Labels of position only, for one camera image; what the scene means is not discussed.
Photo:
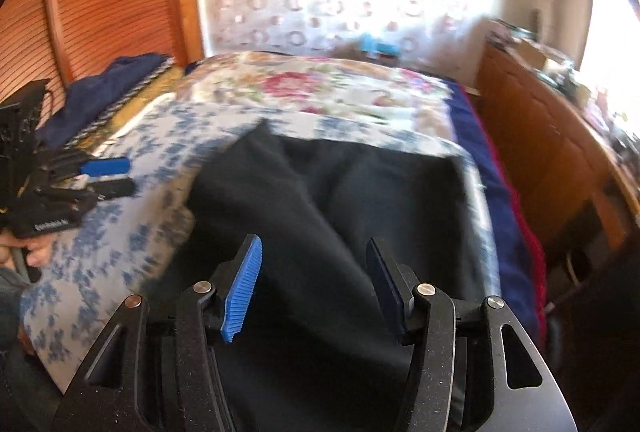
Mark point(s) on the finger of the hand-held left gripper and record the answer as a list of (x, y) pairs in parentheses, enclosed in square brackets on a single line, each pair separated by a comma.
[(115, 188), (107, 165)]

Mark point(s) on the pile of dresser clutter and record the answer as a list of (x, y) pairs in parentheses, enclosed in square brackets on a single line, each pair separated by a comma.
[(565, 66)]

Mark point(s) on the red blanket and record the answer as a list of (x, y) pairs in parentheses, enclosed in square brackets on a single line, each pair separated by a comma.
[(536, 252)]

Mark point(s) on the wooden dresser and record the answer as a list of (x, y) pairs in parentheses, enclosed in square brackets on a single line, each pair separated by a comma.
[(545, 146)]

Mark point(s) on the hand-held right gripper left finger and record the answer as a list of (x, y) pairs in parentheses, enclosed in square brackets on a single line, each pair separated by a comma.
[(242, 287)]

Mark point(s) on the gold patterned cloth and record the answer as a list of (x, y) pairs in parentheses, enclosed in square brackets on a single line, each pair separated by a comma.
[(125, 111)]

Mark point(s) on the person's left hand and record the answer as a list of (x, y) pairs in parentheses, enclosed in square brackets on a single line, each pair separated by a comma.
[(37, 254)]

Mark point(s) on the light blue box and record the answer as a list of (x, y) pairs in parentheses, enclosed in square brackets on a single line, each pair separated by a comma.
[(380, 45)]

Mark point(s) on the navy folded cloth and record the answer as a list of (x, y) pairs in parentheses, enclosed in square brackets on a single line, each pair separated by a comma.
[(100, 96)]

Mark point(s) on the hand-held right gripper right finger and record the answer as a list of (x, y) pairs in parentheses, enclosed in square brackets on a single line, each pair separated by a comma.
[(385, 287)]

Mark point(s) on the navy blanket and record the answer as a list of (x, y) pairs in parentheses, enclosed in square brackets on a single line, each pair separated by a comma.
[(505, 212)]

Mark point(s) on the white blue-flowered sheet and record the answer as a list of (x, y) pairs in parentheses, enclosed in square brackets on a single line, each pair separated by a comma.
[(125, 237)]

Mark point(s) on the black printed t-shirt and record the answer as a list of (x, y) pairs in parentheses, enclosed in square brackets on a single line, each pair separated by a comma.
[(325, 212)]

